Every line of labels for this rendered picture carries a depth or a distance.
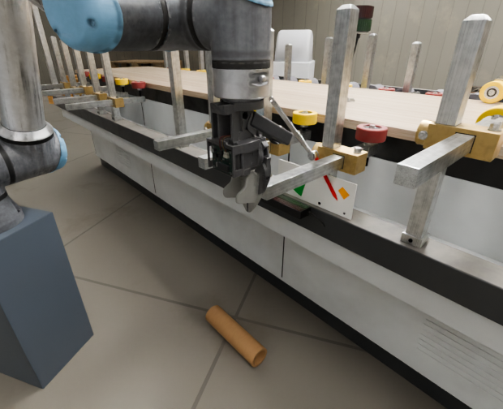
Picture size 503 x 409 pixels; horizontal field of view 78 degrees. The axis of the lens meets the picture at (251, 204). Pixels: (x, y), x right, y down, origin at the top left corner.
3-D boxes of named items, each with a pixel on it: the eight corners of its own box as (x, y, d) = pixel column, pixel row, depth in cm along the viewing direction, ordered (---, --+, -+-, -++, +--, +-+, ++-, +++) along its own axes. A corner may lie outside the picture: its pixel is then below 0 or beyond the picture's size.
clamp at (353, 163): (354, 175, 75) (357, 156, 73) (309, 161, 84) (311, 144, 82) (366, 170, 78) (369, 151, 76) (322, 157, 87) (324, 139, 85)
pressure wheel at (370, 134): (371, 172, 83) (379, 130, 78) (345, 165, 89) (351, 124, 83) (385, 165, 88) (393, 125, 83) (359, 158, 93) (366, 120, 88)
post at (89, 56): (100, 114, 200) (81, 29, 178) (98, 114, 202) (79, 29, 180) (105, 114, 202) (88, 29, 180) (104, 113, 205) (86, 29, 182)
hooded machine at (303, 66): (278, 117, 524) (281, 31, 465) (310, 119, 510) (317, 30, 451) (269, 126, 470) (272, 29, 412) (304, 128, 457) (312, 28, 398)
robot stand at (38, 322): (43, 389, 111) (-26, 254, 84) (-7, 370, 118) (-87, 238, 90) (94, 334, 132) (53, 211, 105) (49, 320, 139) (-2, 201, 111)
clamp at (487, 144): (489, 163, 54) (500, 135, 52) (410, 146, 63) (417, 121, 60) (498, 156, 58) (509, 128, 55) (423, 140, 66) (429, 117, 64)
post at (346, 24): (325, 208, 86) (351, 3, 64) (315, 204, 88) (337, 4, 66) (333, 204, 88) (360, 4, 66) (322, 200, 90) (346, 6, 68)
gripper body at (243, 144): (207, 170, 55) (202, 99, 49) (243, 159, 60) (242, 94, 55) (234, 182, 50) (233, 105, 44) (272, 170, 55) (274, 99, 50)
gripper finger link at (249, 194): (230, 219, 58) (228, 173, 54) (253, 209, 61) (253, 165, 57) (241, 226, 56) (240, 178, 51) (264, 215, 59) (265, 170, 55)
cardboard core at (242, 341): (251, 357, 114) (204, 311, 134) (251, 371, 118) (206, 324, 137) (267, 344, 119) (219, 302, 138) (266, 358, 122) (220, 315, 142)
